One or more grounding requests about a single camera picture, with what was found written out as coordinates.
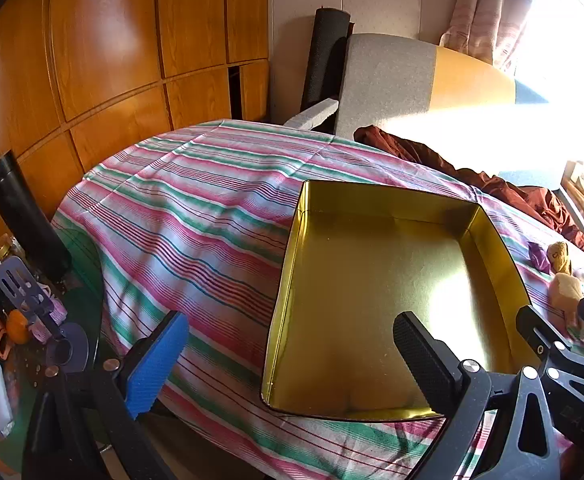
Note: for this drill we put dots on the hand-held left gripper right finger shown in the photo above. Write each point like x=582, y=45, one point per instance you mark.
x=422, y=355

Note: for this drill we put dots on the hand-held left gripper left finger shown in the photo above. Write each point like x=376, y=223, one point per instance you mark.
x=156, y=365

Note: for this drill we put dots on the yellow sponge block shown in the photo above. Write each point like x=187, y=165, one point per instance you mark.
x=567, y=292

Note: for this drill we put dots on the purple snack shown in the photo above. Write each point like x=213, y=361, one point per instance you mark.
x=539, y=256

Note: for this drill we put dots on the gold tin box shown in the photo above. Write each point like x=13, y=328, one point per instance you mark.
x=372, y=285

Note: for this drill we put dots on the yellow wrapped pastry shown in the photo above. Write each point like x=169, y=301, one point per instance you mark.
x=559, y=255

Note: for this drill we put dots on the grey round stand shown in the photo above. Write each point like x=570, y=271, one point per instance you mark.
x=76, y=345

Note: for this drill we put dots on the pink patterned container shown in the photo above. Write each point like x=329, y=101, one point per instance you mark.
x=59, y=312

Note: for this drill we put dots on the green glass side table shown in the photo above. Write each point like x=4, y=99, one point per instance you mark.
x=84, y=270

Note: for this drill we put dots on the orange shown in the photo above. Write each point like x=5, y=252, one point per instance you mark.
x=16, y=327

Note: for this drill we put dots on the striped tablecloth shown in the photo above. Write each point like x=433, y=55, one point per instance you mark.
x=181, y=220

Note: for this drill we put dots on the grey slotted spatula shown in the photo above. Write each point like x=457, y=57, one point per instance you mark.
x=19, y=285

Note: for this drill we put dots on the glass jar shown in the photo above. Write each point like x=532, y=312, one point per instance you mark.
x=6, y=249

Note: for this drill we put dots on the black tube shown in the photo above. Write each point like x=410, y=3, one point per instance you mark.
x=26, y=215

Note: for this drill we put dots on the brown cloth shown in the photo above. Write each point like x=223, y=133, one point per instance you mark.
x=422, y=152

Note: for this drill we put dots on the black foam roll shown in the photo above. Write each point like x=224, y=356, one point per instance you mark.
x=324, y=55

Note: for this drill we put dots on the pink curtain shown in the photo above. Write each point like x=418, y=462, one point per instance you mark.
x=487, y=10

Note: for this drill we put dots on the wooden wardrobe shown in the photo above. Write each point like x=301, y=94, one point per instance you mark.
x=101, y=35

